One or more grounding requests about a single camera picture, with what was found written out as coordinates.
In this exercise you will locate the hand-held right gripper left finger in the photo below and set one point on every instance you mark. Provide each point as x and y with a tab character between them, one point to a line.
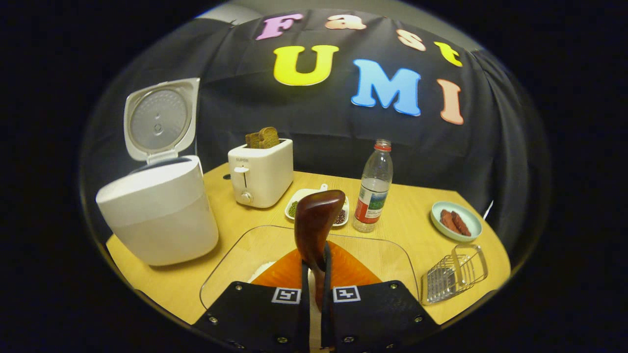
305	318

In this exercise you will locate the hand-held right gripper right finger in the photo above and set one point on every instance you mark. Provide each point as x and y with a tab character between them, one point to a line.
327	318

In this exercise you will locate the clear rice container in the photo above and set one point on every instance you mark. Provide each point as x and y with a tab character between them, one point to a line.
245	255

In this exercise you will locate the brown wooden spoon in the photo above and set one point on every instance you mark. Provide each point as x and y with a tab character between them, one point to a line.
316	220

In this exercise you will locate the clear chopstick holder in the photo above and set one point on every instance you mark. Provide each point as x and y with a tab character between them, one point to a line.
454	274

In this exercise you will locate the white rice cooker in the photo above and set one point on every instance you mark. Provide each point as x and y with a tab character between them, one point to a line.
157	215

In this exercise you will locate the white divided bean dish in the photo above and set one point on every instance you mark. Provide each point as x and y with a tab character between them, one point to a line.
297	201

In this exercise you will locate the clear plastic water bottle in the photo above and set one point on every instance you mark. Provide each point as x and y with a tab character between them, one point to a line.
374	196

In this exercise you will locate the white toaster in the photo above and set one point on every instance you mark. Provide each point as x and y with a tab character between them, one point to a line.
267	176

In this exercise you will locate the red sausage piece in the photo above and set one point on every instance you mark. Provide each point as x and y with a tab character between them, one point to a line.
461	224
449	221

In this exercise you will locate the pale green plate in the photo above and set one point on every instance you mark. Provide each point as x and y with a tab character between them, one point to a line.
471	220

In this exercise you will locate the black backdrop cloth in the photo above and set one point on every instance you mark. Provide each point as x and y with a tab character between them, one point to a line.
319	122

